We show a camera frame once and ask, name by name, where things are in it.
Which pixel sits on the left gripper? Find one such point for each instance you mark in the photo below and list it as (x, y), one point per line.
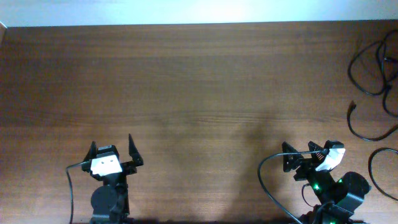
(137, 157)

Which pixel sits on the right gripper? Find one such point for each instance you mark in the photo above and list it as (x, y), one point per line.
(309, 166)

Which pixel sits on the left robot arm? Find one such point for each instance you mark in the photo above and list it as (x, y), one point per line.
(110, 202)

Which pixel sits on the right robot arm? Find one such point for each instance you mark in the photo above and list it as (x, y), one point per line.
(338, 198)

